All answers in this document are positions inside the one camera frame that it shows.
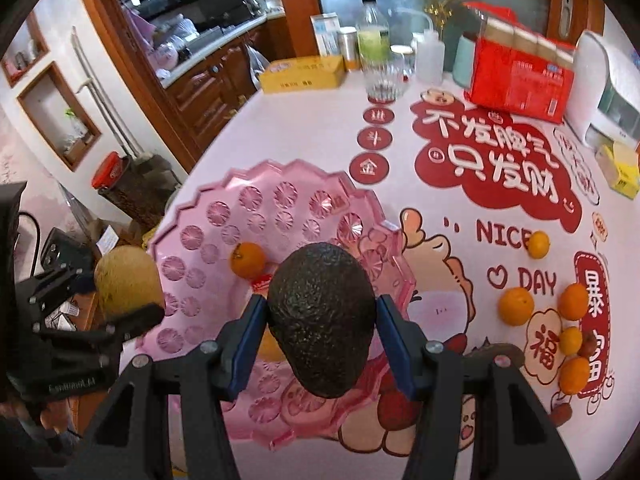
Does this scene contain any yellow speckled pear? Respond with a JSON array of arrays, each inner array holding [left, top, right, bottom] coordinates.
[[93, 245, 165, 321]]

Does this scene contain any orange tangerine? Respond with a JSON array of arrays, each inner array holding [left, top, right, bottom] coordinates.
[[229, 242, 267, 281], [559, 356, 590, 396], [498, 287, 535, 326], [558, 283, 589, 321]]

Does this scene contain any dark green avocado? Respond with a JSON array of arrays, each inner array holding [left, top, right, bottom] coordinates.
[[267, 242, 376, 399]]

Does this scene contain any red apple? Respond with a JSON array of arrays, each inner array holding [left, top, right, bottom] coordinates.
[[258, 327, 286, 363]]

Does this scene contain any overripe brown banana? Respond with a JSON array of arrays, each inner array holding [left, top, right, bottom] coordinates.
[[465, 344, 525, 368]]

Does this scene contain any small yellow tangerine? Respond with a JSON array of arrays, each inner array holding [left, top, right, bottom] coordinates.
[[559, 326, 582, 356], [526, 231, 550, 260]]

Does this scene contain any small red lychee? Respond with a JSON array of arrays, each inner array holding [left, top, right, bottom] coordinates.
[[577, 330, 598, 359]]

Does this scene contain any pink plastic fruit bowl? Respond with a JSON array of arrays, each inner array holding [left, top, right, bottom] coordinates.
[[130, 160, 416, 448]]

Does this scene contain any red lid glass jar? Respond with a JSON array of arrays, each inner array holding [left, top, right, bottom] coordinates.
[[91, 152, 180, 231]]

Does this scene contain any yellow tissue pack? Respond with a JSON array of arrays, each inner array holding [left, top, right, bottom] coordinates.
[[596, 142, 639, 200]]

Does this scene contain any yellow tin box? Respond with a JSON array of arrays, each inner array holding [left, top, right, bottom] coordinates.
[[259, 55, 346, 94]]

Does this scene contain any clear drinking glass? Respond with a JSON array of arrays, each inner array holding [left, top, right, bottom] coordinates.
[[362, 52, 406, 102]]

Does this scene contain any white countertop appliance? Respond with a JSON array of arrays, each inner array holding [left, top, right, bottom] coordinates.
[[564, 30, 639, 151]]

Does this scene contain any small metal tin can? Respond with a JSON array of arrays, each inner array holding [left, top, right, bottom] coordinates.
[[337, 26, 360, 72]]

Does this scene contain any white blue card box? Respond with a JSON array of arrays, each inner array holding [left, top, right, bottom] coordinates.
[[310, 13, 341, 56]]

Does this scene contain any small glass jar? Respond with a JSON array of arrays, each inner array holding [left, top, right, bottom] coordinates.
[[390, 44, 416, 82]]

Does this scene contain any red snack package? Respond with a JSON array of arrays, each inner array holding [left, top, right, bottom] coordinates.
[[464, 1, 575, 124]]

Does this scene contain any teal cup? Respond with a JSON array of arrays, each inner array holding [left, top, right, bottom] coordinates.
[[452, 32, 477, 89]]

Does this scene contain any clear green-label bottle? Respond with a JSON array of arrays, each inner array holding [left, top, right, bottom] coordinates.
[[356, 0, 390, 66]]

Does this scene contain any white plastic squeeze bottle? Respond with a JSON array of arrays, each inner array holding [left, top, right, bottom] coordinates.
[[414, 29, 446, 86]]

